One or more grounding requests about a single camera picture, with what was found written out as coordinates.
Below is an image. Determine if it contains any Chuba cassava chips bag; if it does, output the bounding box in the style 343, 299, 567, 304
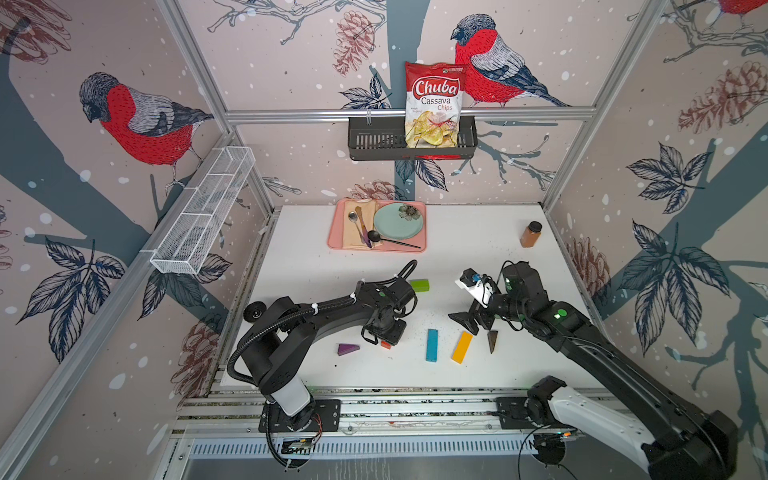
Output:
404, 62, 466, 149

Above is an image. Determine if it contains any green rectangular block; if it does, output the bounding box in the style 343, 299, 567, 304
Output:
409, 279, 430, 293

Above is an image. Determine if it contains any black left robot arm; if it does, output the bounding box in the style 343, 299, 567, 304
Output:
226, 259, 418, 433

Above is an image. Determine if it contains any gold purple knife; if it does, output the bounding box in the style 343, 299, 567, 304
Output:
355, 206, 373, 249

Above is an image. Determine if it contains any black lid shaker jar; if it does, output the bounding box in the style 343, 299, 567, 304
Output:
243, 301, 267, 324

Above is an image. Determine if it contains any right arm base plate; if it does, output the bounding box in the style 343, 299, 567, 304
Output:
495, 397, 575, 431

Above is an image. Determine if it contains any pink tray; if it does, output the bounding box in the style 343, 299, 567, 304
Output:
327, 198, 427, 253

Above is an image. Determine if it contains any beige napkin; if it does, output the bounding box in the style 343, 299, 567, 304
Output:
342, 199, 378, 250

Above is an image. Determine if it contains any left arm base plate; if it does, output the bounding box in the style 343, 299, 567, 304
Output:
258, 399, 341, 434

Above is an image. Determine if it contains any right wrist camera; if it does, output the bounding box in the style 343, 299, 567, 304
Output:
455, 268, 495, 308

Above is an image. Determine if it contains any teal long block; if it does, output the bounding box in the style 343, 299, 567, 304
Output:
425, 329, 439, 363

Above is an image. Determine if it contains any dark brown triangle block lower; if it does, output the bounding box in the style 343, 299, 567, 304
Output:
487, 330, 498, 354

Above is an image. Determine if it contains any brown spice bottle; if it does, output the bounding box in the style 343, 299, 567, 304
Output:
520, 221, 542, 248

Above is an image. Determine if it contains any black spoon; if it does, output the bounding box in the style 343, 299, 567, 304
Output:
367, 230, 420, 249

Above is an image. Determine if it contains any black wall basket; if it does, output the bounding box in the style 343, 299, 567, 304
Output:
347, 117, 478, 161

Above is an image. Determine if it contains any yellow long block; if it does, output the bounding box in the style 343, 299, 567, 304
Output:
451, 332, 474, 364

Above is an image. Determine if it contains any silver spoon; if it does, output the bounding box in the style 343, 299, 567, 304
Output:
347, 211, 371, 248

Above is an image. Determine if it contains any purple triangle block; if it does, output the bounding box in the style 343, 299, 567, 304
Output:
337, 343, 360, 356

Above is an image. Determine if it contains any white wire wall basket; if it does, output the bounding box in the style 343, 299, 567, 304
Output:
150, 146, 255, 275

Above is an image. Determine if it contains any mint green flower plate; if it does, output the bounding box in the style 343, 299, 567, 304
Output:
373, 203, 425, 240

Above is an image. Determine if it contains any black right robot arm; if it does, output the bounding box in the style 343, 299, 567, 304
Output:
450, 261, 738, 479

